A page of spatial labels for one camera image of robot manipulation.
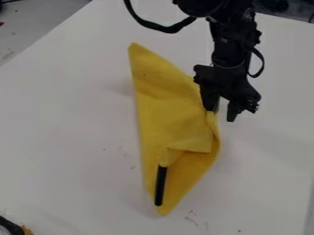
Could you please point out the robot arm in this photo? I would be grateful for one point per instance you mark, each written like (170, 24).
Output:
(229, 27)

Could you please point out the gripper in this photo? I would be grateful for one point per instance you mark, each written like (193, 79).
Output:
(227, 81)

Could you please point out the yellow cloth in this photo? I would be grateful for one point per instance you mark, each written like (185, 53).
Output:
(171, 128)

